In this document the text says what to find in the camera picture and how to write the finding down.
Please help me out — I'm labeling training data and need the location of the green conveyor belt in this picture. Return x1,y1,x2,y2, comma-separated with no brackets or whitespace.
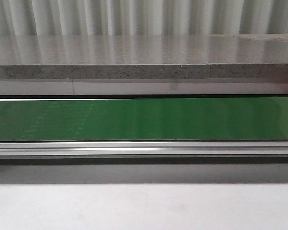
0,97,288,158

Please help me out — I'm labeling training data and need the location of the grey granite counter ledge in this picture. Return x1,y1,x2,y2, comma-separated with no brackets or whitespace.
0,33,288,96

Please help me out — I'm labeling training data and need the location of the white pleated curtain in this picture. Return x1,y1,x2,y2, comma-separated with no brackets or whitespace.
0,0,288,36

